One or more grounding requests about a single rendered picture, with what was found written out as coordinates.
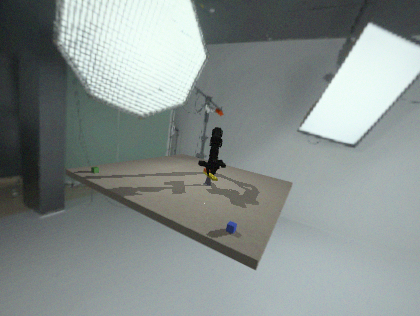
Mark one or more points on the small blue cube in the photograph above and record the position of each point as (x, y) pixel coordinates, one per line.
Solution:
(231, 227)

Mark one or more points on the yellow bar with red end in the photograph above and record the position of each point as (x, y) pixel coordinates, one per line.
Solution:
(212, 177)

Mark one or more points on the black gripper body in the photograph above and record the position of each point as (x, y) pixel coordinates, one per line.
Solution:
(203, 163)

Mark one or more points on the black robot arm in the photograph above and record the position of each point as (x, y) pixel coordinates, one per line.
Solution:
(215, 143)

